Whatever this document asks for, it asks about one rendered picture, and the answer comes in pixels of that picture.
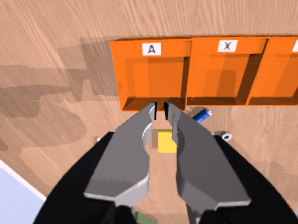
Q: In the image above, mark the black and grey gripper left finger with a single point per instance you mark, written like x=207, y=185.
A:
x=115, y=171

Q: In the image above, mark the blue aa battery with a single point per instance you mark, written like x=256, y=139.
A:
x=202, y=115

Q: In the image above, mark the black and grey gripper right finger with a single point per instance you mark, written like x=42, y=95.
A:
x=212, y=175

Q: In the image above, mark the orange rack of bins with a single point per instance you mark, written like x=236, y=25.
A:
x=152, y=69

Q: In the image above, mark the white hex nut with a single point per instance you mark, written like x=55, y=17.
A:
x=226, y=135

